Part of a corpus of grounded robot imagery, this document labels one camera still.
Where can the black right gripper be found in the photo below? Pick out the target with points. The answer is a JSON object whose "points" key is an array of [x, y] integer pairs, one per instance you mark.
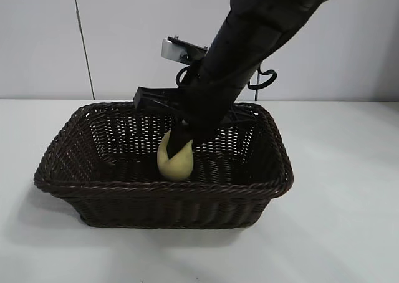
{"points": [[209, 108]]}

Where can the pale yellow egg yolk pastry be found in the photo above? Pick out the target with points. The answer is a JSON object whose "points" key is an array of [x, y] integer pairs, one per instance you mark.
{"points": [[179, 170]]}

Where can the dark brown wicker basket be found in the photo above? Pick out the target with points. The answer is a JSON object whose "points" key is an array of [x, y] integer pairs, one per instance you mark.
{"points": [[162, 199]]}

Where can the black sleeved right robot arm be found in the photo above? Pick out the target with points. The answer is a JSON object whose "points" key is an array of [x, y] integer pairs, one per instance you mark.
{"points": [[265, 24]]}

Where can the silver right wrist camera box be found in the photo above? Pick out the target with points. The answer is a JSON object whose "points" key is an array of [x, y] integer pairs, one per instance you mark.
{"points": [[170, 50]]}

